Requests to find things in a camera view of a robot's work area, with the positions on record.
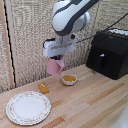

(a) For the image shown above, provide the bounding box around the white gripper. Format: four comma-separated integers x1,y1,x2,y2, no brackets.
42,33,78,62

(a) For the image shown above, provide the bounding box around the pink mug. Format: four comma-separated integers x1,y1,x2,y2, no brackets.
46,57,66,77

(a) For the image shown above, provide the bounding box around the yellow food in bowl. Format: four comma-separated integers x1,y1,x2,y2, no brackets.
63,75,77,82

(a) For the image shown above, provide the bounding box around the small white bowl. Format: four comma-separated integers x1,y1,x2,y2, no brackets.
61,73,78,87

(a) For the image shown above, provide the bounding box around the orange-yellow food block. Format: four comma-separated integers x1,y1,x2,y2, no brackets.
37,82,50,94

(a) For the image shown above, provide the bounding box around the black box machine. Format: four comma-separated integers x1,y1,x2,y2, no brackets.
85,29,128,81

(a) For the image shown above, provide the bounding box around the white floral rimmed plate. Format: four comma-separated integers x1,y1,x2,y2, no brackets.
5,90,53,126

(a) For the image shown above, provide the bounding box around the white object on black box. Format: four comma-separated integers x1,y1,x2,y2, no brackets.
108,28,128,37

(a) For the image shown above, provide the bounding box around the black cable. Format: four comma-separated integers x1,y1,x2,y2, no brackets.
75,12,128,44

